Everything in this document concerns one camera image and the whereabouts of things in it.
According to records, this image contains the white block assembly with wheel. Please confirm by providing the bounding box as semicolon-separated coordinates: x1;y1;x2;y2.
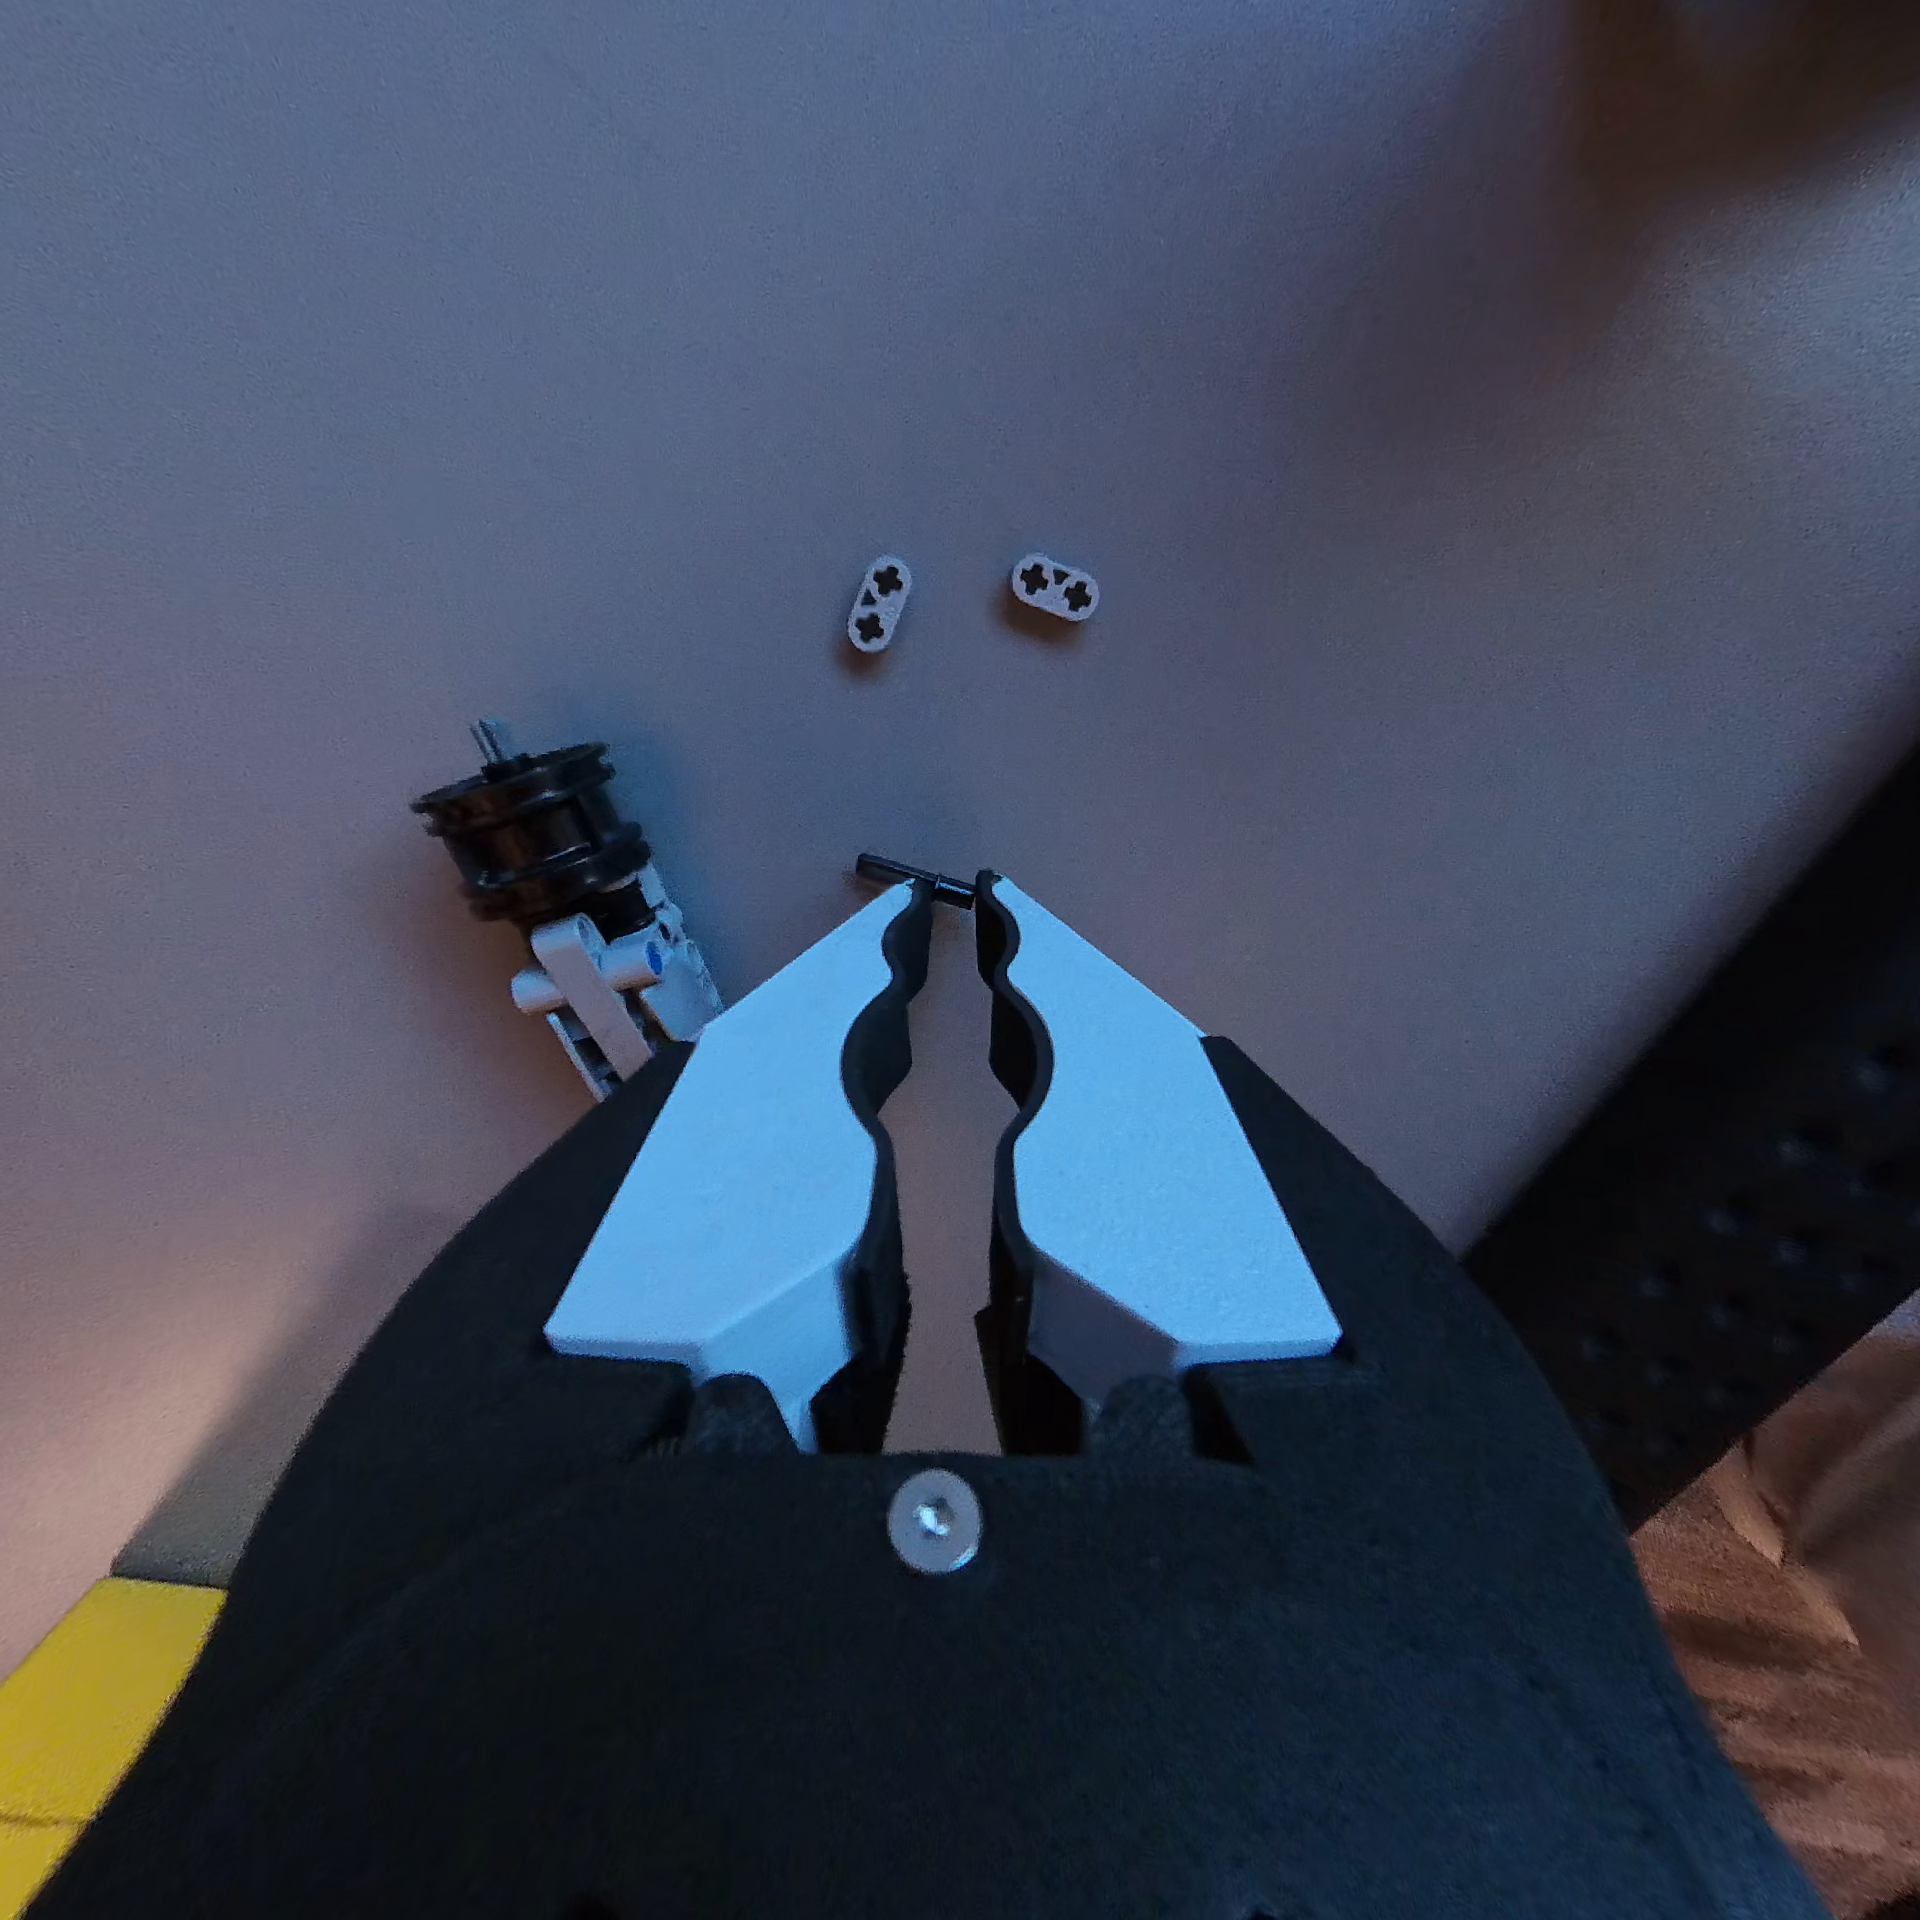
412;721;724;1104

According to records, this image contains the yellow plastic bin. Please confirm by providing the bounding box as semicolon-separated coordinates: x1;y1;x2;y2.
0;1576;231;1920

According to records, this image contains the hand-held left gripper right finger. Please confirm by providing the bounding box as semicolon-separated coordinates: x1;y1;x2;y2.
972;871;1345;1456

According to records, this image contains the black perforated panel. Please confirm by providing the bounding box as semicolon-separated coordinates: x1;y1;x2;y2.
1463;737;1920;1532

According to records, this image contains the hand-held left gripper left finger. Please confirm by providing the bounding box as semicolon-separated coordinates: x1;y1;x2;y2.
540;883;936;1456

